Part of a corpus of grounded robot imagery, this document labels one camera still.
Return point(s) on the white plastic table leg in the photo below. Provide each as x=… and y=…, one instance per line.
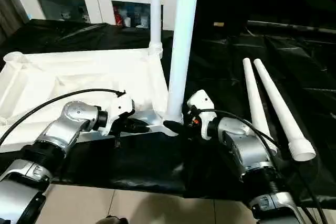
x=181, y=51
x=252, y=90
x=155, y=11
x=275, y=103

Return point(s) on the white plastic table top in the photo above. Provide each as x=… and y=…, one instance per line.
x=78, y=72

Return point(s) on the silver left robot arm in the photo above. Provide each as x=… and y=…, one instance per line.
x=73, y=119

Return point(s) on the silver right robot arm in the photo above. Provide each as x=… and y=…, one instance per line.
x=244, y=145

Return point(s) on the black mat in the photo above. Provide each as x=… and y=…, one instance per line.
x=131, y=161

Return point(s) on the small tan label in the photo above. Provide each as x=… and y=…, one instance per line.
x=218, y=24

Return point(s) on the red packet in cabinet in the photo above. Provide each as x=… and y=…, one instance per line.
x=119, y=16

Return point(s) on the grey curtain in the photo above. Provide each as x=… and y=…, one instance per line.
x=10, y=11

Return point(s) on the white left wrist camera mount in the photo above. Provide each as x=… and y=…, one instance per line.
x=120, y=106

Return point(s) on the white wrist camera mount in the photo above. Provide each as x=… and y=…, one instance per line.
x=120, y=106
x=202, y=98

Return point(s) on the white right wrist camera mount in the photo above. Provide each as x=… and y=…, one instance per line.
x=202, y=98

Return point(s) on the black metal rail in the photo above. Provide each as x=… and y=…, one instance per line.
x=288, y=26

